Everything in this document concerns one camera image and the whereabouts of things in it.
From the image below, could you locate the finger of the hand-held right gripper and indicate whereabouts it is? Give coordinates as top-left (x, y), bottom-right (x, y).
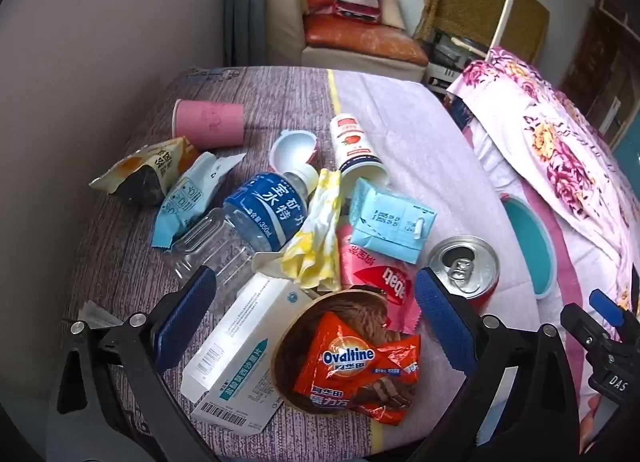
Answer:
top-left (589, 289), bottom-right (640, 331)
top-left (560, 303), bottom-right (614, 351)

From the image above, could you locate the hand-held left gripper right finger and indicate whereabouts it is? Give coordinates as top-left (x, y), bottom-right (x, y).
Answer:
top-left (414, 266), bottom-right (597, 462)

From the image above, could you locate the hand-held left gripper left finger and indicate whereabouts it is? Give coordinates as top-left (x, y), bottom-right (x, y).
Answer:
top-left (46, 264), bottom-right (218, 462)

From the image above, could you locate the red soda can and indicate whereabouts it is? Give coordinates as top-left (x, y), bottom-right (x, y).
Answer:
top-left (426, 234), bottom-right (501, 314)

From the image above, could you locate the white medicine box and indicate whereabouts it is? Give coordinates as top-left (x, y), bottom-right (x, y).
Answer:
top-left (180, 251), bottom-right (321, 438)

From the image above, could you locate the pink snack wrapper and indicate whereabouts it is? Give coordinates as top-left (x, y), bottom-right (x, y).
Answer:
top-left (336, 224), bottom-right (420, 336)

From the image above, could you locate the brown paper bowl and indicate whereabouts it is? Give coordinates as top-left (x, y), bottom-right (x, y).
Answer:
top-left (270, 286), bottom-right (397, 414)

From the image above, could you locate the teal plastic bin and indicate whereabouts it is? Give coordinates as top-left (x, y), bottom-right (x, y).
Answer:
top-left (500, 192), bottom-right (557, 299)

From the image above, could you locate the orange snack wrapper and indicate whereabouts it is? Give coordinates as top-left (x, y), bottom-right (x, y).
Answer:
top-left (293, 312), bottom-right (423, 427)

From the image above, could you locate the light blue drink carton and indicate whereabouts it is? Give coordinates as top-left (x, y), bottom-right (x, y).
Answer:
top-left (348, 178), bottom-right (438, 265)

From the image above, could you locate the light blue snack wrapper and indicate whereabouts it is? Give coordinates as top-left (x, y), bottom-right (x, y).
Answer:
top-left (151, 151), bottom-right (247, 252)

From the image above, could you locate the clear blue-label water bottle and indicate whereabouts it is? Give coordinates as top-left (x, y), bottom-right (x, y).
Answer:
top-left (162, 164), bottom-right (321, 293)

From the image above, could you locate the yellow brown snack wrapper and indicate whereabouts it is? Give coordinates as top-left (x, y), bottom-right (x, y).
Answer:
top-left (89, 137), bottom-right (201, 207)

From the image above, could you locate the yellow white wrapper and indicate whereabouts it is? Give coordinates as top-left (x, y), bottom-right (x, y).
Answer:
top-left (281, 168), bottom-right (346, 291)

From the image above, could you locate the white red-print paper cup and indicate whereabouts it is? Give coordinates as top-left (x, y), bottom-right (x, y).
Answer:
top-left (329, 113), bottom-right (389, 191)

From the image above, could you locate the pink paper cup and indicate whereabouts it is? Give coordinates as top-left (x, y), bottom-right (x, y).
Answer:
top-left (172, 99), bottom-right (246, 149)

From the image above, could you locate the small plastic jelly cup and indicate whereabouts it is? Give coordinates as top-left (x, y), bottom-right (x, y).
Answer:
top-left (269, 128), bottom-right (319, 174)

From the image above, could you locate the white paper leaflet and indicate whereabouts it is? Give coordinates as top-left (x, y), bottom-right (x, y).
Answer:
top-left (77, 301), bottom-right (127, 331)

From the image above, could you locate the pink floral blanket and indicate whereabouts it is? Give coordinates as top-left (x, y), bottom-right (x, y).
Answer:
top-left (445, 47), bottom-right (640, 445)

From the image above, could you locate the purple grey bed sheet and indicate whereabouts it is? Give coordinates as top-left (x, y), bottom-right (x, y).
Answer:
top-left (60, 66), bottom-right (543, 459)

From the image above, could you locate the brown wooden cabinet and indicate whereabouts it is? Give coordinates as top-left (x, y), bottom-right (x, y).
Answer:
top-left (560, 0), bottom-right (640, 143)

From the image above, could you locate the dark stacked equipment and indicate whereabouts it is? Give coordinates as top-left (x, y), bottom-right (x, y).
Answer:
top-left (425, 29), bottom-right (489, 94)

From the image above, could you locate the orange seat cushion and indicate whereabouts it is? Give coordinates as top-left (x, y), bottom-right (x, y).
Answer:
top-left (304, 14), bottom-right (430, 66)

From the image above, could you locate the white pole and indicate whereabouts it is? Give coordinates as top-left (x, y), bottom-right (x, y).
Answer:
top-left (492, 0), bottom-right (519, 51)

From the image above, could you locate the white cushion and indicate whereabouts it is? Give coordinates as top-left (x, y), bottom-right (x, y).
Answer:
top-left (382, 0), bottom-right (406, 31)

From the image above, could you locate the cream sofa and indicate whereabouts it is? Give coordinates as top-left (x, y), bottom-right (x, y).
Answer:
top-left (265, 0), bottom-right (429, 84)

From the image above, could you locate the grey curtain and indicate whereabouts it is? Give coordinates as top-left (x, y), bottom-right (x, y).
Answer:
top-left (222, 0), bottom-right (271, 68)

